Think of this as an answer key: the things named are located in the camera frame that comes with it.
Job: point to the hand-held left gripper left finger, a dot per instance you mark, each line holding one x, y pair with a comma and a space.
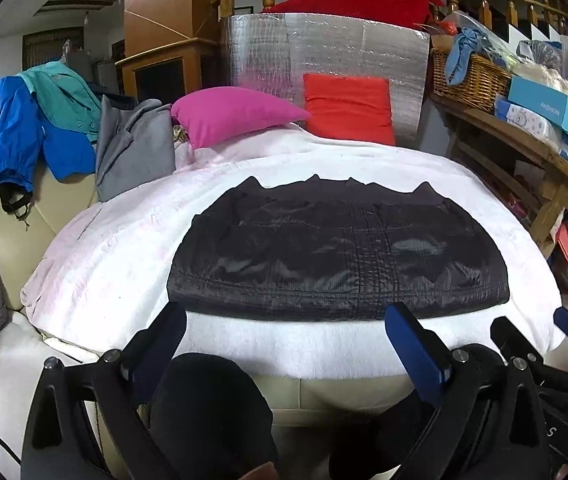
159, 347

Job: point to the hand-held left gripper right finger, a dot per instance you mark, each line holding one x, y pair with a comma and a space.
413, 355

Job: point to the black quilted jacket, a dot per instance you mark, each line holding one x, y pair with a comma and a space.
339, 260

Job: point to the person's left leg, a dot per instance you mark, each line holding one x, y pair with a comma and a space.
209, 410

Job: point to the person's leg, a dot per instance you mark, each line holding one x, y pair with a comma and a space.
383, 440
209, 410

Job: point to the person's right leg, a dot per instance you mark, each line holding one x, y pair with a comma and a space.
383, 440

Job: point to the white fleece blanket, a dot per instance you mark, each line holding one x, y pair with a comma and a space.
114, 260

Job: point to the wooden table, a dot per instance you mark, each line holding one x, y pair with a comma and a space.
553, 175

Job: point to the grey garment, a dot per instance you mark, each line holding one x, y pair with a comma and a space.
134, 150

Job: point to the white printed box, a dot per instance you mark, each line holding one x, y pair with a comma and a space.
528, 120

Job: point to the blue cardboard box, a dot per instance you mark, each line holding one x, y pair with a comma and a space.
538, 100

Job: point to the pink pillow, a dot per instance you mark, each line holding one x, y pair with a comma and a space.
234, 110

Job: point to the cream fluffy cloth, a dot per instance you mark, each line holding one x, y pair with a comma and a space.
546, 74

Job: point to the wicker basket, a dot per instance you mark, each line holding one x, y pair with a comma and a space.
478, 82

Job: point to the red pillow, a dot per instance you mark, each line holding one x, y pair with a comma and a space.
348, 105

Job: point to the blue jacket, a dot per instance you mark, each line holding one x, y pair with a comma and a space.
4, 130

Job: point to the teal jacket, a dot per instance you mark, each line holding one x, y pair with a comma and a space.
64, 95

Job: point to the blue cloth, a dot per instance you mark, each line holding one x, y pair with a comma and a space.
463, 50

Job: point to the clear plastic bag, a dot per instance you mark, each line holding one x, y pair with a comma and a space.
483, 25

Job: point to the silver foil insulation mat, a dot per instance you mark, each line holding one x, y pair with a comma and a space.
339, 45

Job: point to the wooden cabinet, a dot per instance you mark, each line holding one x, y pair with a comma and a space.
164, 5

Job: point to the red cloth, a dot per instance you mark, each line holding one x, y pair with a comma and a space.
363, 0

